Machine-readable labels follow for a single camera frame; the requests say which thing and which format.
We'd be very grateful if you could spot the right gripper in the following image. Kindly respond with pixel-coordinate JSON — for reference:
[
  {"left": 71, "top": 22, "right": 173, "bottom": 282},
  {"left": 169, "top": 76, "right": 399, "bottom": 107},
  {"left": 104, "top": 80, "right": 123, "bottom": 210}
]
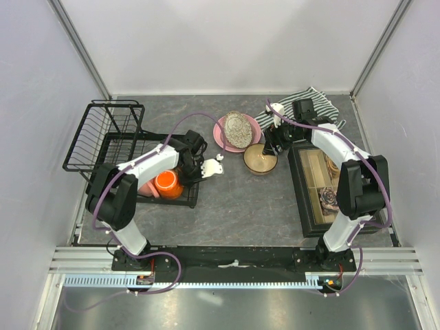
[{"left": 262, "top": 115, "right": 304, "bottom": 157}]

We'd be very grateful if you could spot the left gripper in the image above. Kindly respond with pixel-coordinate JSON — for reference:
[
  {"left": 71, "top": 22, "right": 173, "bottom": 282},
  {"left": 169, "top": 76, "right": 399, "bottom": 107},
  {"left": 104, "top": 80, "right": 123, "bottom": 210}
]
[{"left": 177, "top": 158, "right": 208, "bottom": 188}]

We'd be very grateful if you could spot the pink plate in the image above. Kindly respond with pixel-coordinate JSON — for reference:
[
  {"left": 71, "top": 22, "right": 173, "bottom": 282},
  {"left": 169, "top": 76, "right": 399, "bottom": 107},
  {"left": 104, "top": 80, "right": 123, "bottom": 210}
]
[{"left": 213, "top": 114, "right": 262, "bottom": 153}]

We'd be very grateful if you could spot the orange mug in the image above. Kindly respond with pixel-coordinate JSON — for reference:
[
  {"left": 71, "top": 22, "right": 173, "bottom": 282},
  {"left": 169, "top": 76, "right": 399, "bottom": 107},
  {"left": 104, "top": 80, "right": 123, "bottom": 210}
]
[{"left": 154, "top": 170, "right": 184, "bottom": 199}]

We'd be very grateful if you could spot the brown bowl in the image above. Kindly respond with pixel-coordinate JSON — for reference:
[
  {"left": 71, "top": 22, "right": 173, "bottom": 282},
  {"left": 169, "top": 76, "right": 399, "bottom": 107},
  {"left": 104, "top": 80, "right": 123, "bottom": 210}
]
[{"left": 243, "top": 143, "right": 278, "bottom": 175}]

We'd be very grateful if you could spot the speckled grey plate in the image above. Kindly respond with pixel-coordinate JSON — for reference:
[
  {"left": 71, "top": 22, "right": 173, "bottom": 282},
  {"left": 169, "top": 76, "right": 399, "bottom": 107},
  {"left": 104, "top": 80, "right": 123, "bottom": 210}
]
[{"left": 223, "top": 111, "right": 253, "bottom": 149}]

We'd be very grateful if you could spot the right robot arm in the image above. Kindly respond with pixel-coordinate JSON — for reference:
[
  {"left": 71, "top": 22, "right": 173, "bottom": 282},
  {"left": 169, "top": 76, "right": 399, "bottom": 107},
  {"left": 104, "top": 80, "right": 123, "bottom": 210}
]
[{"left": 263, "top": 98, "right": 393, "bottom": 271}]

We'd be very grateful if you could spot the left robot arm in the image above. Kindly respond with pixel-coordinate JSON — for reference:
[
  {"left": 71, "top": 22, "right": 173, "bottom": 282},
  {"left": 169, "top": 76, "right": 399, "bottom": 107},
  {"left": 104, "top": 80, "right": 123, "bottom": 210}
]
[{"left": 85, "top": 130, "right": 208, "bottom": 270}]

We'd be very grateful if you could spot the pink mug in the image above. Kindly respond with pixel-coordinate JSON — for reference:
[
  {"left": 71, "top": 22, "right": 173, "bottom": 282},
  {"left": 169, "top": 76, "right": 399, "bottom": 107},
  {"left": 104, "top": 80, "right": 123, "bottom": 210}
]
[{"left": 137, "top": 181, "right": 160, "bottom": 198}]

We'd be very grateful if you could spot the black glass-lid display box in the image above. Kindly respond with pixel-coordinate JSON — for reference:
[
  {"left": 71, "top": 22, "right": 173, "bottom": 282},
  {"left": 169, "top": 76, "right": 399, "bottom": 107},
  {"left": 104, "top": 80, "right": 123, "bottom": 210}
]
[{"left": 287, "top": 141, "right": 386, "bottom": 238}]

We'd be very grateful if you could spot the striped towel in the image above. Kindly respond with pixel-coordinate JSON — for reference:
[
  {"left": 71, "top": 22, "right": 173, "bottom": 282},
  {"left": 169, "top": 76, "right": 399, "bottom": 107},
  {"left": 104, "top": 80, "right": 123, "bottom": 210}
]
[{"left": 254, "top": 85, "right": 347, "bottom": 133}]

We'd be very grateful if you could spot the tan rolled tie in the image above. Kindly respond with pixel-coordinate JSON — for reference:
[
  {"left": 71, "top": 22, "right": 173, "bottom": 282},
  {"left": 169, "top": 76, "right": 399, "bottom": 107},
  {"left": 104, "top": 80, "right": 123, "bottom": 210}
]
[{"left": 324, "top": 155, "right": 340, "bottom": 178}]

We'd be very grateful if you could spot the floral rolled tie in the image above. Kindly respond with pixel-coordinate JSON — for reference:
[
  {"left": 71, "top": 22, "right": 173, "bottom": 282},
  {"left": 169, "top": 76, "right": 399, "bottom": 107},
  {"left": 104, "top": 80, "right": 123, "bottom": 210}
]
[{"left": 318, "top": 187, "right": 339, "bottom": 216}]

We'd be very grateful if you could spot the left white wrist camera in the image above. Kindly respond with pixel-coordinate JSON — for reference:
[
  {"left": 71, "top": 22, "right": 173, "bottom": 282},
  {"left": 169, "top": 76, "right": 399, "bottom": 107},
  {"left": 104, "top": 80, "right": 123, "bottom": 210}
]
[{"left": 201, "top": 154, "right": 224, "bottom": 179}]

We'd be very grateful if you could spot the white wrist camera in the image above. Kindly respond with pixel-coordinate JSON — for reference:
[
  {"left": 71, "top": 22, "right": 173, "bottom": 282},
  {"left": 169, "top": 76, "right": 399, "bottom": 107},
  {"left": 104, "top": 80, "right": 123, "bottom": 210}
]
[
  {"left": 265, "top": 102, "right": 285, "bottom": 128},
  {"left": 201, "top": 154, "right": 224, "bottom": 179}
]

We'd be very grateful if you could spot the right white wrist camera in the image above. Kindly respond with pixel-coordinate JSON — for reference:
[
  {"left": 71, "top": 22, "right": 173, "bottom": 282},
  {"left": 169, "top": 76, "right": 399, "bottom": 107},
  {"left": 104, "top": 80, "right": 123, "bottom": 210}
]
[{"left": 265, "top": 102, "right": 285, "bottom": 128}]

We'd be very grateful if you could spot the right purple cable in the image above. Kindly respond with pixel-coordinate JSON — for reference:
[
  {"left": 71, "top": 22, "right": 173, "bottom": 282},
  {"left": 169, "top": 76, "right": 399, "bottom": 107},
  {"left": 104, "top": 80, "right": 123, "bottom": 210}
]
[{"left": 266, "top": 98, "right": 393, "bottom": 298}]

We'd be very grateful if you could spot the purple cable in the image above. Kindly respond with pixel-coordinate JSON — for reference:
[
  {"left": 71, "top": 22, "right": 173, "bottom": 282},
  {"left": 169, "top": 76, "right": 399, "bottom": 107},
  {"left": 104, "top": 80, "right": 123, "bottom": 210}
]
[
  {"left": 266, "top": 98, "right": 393, "bottom": 298},
  {"left": 63, "top": 112, "right": 226, "bottom": 313}
]

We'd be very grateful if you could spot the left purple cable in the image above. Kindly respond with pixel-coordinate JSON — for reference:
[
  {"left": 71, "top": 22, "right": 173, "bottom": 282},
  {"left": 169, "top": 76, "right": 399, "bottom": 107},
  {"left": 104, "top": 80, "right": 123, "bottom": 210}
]
[{"left": 63, "top": 112, "right": 226, "bottom": 313}]

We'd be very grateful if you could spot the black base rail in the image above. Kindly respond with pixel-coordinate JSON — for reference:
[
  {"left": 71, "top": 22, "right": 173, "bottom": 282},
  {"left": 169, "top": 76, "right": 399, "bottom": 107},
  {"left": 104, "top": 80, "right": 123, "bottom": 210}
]
[{"left": 111, "top": 245, "right": 357, "bottom": 284}]

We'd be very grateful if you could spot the black wire dish rack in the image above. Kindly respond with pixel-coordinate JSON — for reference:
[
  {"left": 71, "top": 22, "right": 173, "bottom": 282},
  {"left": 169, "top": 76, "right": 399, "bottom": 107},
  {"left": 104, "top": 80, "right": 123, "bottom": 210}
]
[{"left": 63, "top": 100, "right": 207, "bottom": 208}]

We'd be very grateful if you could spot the white cable duct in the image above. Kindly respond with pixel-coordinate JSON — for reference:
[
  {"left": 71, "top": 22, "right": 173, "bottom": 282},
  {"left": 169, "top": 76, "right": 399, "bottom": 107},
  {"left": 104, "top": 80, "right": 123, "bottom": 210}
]
[{"left": 63, "top": 274, "right": 322, "bottom": 289}]

